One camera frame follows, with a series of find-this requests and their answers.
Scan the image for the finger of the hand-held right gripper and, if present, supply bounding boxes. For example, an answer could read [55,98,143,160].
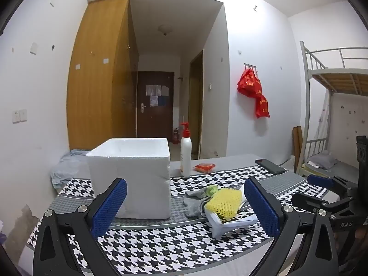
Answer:
[291,192,350,216]
[307,174,358,199]

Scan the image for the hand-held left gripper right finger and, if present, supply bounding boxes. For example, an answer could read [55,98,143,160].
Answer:
[243,177,340,276]

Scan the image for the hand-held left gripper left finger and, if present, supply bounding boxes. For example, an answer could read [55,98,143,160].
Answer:
[32,177,128,276]

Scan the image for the yellow foam net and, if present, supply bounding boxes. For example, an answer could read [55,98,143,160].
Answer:
[204,188,243,219]

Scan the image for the white towel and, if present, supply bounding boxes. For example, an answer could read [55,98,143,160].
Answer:
[205,207,259,239]

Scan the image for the white foam box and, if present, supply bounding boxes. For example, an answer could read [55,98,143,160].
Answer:
[86,138,171,219]

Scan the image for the grey sock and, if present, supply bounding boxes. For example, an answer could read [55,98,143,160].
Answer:
[183,186,216,218]

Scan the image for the grey pillow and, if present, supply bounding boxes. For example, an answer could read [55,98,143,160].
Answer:
[309,153,338,170]

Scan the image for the wooden boards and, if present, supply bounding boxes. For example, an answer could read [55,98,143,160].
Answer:
[292,126,304,166]

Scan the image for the black smartphone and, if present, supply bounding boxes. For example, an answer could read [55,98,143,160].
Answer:
[255,159,286,175]

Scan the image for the pale blue cloth pile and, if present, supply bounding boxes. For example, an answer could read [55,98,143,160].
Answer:
[51,149,92,192]

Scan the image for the houndstooth blanket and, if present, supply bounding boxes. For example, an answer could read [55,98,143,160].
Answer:
[27,165,340,276]

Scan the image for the red snack packet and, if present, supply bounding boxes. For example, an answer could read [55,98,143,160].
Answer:
[193,163,216,173]

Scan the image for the metal bunk bed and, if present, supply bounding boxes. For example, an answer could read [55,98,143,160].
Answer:
[299,41,368,179]

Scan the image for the white lotion pump bottle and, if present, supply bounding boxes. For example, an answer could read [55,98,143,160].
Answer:
[180,122,193,177]

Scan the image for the red plastic bag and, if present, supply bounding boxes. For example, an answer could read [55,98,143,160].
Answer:
[237,67,263,97]
[254,93,271,119]

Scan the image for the dark brown door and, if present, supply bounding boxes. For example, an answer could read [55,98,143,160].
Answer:
[137,71,175,143]

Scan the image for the wooden wardrobe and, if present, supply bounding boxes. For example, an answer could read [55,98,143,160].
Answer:
[67,0,140,151]

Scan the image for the wooden side door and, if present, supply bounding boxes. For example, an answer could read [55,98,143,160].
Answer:
[188,49,204,160]

